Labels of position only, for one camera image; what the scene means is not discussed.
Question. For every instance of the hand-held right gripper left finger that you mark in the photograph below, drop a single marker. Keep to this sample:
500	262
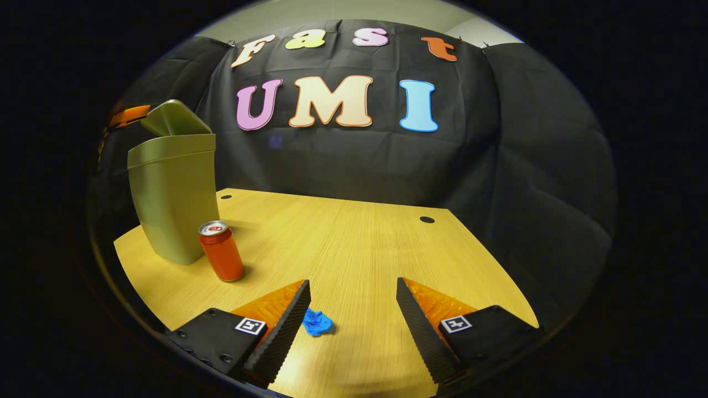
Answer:
285	331

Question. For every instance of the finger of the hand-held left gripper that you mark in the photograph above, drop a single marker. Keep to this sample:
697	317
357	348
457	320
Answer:
130	116

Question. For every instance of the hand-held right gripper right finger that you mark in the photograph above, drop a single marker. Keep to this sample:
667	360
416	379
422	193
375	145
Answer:
423	337

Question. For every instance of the blue paper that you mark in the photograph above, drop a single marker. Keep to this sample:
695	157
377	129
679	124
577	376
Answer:
317	323

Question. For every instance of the green desktop garbage bin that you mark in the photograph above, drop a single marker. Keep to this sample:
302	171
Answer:
171	204

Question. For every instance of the red pop can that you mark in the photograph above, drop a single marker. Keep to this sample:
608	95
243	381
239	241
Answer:
222	255

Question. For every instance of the wooden desktop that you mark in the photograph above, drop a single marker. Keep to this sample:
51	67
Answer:
343	249

